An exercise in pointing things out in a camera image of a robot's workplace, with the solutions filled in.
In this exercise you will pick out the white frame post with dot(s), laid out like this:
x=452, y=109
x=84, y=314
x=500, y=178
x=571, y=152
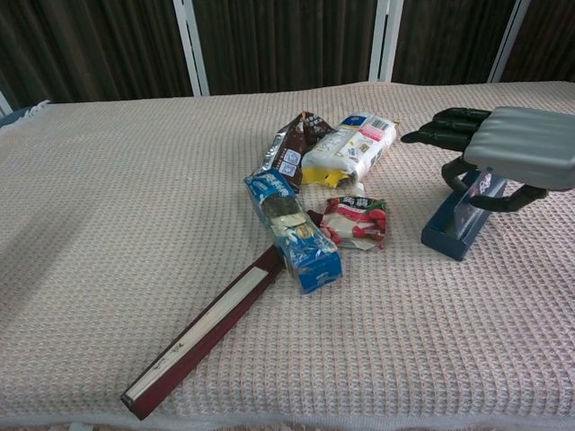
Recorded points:
x=385, y=40
x=193, y=45
x=4, y=105
x=510, y=40

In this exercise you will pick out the blue table pad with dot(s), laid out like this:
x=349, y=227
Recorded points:
x=18, y=117

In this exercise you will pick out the white and yellow snack bag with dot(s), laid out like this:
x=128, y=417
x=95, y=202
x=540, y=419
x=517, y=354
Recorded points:
x=350, y=148

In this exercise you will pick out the beige waffle weave blanket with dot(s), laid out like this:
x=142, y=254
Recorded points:
x=135, y=202

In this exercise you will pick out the brown snack wrapper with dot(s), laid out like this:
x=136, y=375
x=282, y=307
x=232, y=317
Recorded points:
x=292, y=148

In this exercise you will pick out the dark red folded fan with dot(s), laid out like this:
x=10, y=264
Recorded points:
x=197, y=341

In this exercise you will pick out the blue cookie box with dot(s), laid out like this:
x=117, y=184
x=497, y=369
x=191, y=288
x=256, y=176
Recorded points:
x=292, y=233

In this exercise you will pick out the red and white drink pouch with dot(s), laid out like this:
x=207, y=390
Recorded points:
x=355, y=222

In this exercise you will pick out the right robot hand, black fingers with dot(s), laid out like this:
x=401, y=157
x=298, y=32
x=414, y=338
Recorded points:
x=525, y=143

